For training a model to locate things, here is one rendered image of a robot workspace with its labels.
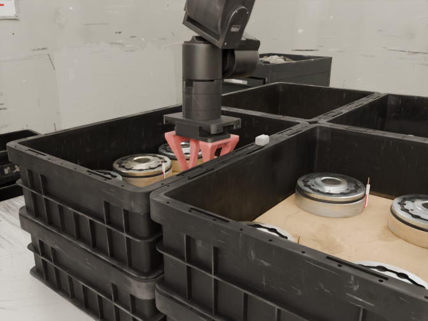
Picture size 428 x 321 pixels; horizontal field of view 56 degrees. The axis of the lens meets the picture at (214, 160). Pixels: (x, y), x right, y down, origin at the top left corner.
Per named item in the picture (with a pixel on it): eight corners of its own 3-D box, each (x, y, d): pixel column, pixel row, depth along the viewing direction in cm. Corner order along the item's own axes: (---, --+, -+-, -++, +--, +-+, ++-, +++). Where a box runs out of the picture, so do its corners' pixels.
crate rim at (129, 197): (142, 216, 42) (141, 195, 41) (3, 158, 60) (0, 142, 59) (311, 135, 72) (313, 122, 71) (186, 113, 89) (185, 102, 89)
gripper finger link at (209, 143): (204, 172, 67) (204, 115, 64) (239, 182, 62) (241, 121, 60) (174, 182, 62) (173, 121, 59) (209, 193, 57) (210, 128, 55)
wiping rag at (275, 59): (276, 65, 225) (276, 58, 224) (245, 62, 239) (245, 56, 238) (304, 61, 244) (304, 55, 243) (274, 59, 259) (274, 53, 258)
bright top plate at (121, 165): (139, 180, 65) (139, 176, 65) (100, 167, 71) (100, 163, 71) (182, 164, 72) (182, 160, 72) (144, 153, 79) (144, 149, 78)
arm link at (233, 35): (190, -19, 54) (234, 6, 50) (244, -10, 62) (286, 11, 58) (167, 64, 60) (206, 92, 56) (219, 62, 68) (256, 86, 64)
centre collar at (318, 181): (341, 193, 59) (342, 189, 59) (309, 186, 62) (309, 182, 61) (351, 183, 63) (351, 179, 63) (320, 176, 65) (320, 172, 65)
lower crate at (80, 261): (151, 370, 49) (146, 286, 45) (25, 278, 66) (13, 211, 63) (303, 238, 79) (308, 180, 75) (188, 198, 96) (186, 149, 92)
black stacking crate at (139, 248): (147, 292, 46) (141, 199, 42) (15, 217, 63) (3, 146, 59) (306, 185, 75) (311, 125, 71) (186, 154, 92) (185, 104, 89)
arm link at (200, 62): (173, 35, 57) (202, 35, 53) (207, 36, 61) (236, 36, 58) (174, 85, 58) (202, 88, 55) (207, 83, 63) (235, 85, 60)
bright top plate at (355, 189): (355, 207, 56) (355, 203, 56) (286, 191, 61) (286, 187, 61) (372, 183, 64) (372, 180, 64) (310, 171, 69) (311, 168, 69)
